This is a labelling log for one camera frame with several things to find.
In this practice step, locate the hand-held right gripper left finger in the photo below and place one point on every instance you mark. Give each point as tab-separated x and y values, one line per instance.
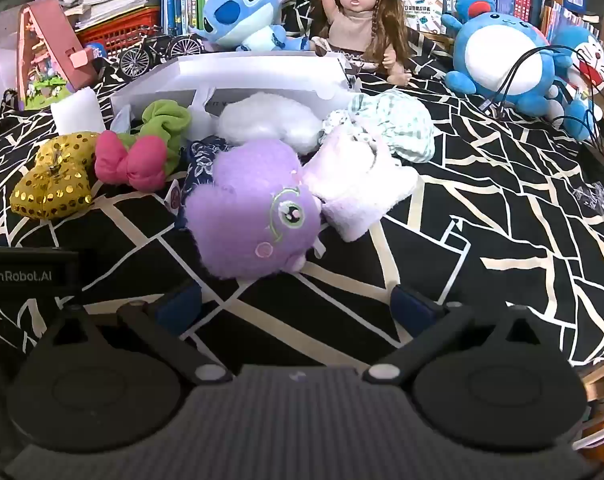
182	305

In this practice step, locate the round blue mouse plush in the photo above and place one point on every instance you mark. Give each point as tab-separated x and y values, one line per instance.
501	55

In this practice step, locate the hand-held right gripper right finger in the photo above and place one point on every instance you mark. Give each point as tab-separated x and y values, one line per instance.
411	305

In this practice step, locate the red plastic basket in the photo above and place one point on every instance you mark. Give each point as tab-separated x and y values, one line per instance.
127	32

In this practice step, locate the white printed box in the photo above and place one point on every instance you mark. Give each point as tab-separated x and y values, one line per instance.
421	7

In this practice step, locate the white fluffy plush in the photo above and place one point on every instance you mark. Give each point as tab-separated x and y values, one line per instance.
267	120

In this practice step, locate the blue alien plush toy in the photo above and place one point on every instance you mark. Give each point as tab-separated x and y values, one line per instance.
242	5

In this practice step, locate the pink toy house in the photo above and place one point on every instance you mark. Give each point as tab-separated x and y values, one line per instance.
62	40

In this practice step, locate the purple plush toy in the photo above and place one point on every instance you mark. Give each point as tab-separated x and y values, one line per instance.
242	210

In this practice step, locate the blue cat plush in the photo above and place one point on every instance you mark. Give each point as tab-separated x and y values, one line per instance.
589	60

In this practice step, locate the clear plastic wrap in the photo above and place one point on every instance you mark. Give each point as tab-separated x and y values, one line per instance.
599	205

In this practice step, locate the white foam block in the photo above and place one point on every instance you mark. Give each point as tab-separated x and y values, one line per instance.
77	112

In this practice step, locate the pink fabric bow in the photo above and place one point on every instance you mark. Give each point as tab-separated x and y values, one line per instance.
132	160

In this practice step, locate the blue round badge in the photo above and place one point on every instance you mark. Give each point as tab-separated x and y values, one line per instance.
96	51

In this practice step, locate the brown-haired baby doll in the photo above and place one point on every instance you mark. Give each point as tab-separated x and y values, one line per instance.
354	20

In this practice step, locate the green scrunchie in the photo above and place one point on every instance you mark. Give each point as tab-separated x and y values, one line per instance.
169	120

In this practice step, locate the white plastic wrapper packet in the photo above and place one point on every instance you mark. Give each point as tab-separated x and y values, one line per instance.
127	120

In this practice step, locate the black white patterned blanket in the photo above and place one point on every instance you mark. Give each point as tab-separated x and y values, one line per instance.
506	210

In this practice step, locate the black miniature bicycle model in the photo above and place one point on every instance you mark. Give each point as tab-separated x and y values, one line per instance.
147	55

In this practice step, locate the white cardboard box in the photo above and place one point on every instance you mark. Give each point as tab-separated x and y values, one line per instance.
262	72

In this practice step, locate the pale pink fluffy towel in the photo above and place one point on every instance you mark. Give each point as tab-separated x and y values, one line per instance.
357	185

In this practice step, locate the gold sequin bow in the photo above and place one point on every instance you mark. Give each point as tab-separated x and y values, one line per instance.
57	180

